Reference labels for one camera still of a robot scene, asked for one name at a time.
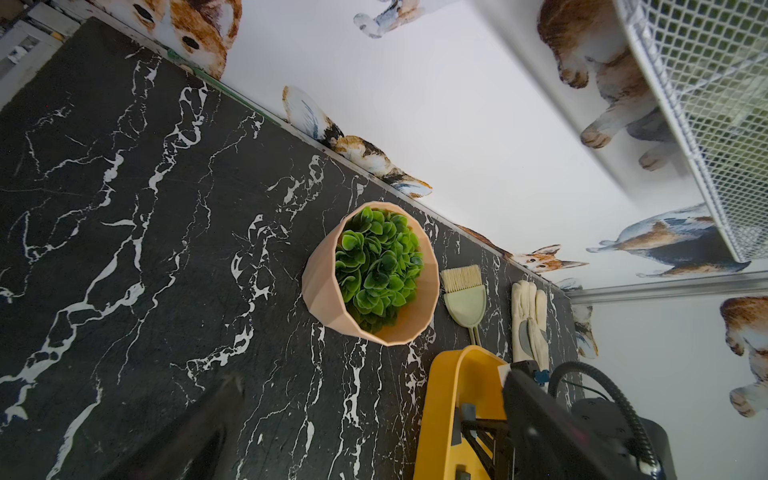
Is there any yellow green sponge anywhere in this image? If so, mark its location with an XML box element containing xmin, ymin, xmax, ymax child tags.
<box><xmin>440</xmin><ymin>265</ymin><xmax>487</xmax><ymax>346</ymax></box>

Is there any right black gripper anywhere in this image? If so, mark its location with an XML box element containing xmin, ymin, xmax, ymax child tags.
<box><xmin>450</xmin><ymin>403</ymin><xmax>515</xmax><ymax>479</ymax></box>

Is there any yellow storage box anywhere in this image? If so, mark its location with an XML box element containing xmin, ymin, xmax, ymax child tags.
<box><xmin>414</xmin><ymin>346</ymin><xmax>506</xmax><ymax>479</ymax></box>

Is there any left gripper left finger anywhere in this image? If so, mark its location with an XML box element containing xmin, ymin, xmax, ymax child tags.
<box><xmin>102</xmin><ymin>374</ymin><xmax>245</xmax><ymax>479</ymax></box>

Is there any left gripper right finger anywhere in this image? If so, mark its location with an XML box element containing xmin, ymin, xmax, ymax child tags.
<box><xmin>501</xmin><ymin>367</ymin><xmax>642</xmax><ymax>479</ymax></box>

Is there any pink pot with green plant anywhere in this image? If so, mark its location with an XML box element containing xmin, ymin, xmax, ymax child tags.
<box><xmin>302</xmin><ymin>202</ymin><xmax>440</xmax><ymax>346</ymax></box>

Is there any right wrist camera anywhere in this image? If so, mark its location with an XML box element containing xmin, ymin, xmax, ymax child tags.
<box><xmin>571</xmin><ymin>398</ymin><xmax>677</xmax><ymax>479</ymax></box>

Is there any beige work glove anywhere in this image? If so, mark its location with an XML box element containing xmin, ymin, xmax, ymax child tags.
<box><xmin>511</xmin><ymin>281</ymin><xmax>550</xmax><ymax>371</ymax></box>

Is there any white wire wall basket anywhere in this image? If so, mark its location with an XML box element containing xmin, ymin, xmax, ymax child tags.
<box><xmin>615</xmin><ymin>1</ymin><xmax>767</xmax><ymax>261</ymax></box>

